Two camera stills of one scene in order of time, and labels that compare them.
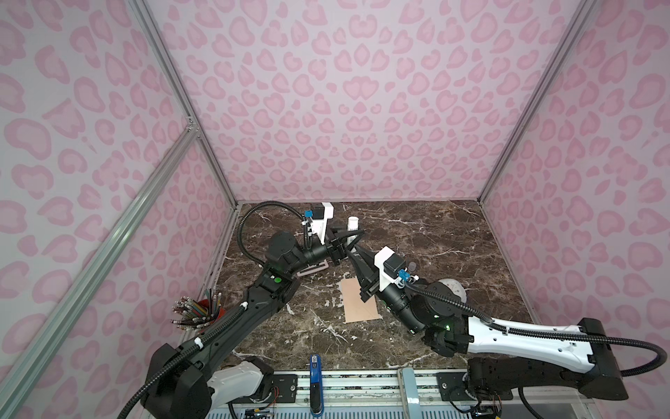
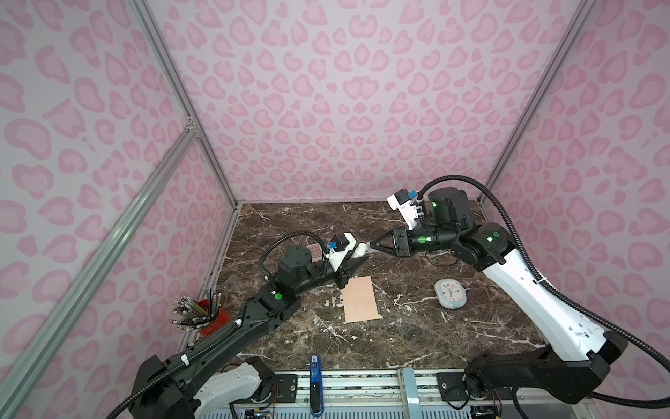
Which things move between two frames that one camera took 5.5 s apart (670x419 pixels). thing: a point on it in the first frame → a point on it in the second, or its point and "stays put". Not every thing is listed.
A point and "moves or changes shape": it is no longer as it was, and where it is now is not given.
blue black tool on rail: x=317 y=407 stays put
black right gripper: x=367 y=277 → x=403 y=242
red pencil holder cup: x=222 y=310 stays put
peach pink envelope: x=354 y=307 stays put
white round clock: x=455 y=287 stays put
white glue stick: x=352 y=225 moves or changes shape
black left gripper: x=334 y=250 → x=346 y=271
